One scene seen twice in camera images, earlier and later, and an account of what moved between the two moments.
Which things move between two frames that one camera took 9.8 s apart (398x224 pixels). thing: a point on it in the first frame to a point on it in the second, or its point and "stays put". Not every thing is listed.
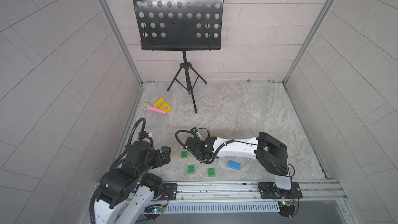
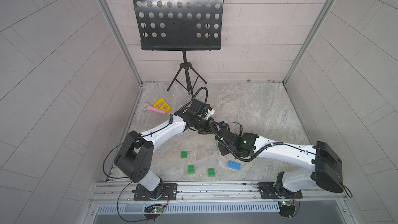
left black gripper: [160, 160] to [208, 128]
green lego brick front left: [191, 169] stays put
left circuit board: [154, 208] stays put
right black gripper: [196, 153] to [220, 147]
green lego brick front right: [211, 172] stays put
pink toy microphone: [145, 107] stays put
